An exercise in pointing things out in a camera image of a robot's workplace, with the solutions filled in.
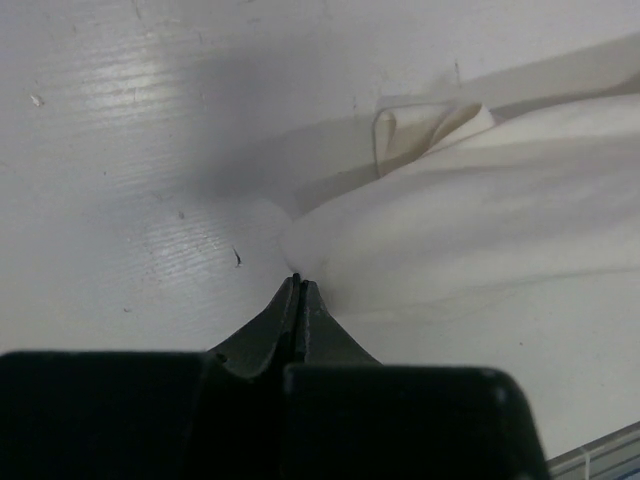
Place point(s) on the aluminium rail frame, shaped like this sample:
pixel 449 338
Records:
pixel 614 456

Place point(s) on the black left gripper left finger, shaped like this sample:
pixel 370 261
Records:
pixel 264 341

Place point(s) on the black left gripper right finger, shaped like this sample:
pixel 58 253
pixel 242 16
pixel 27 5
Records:
pixel 319 340

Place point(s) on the white t shirt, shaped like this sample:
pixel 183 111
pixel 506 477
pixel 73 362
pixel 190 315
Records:
pixel 464 202

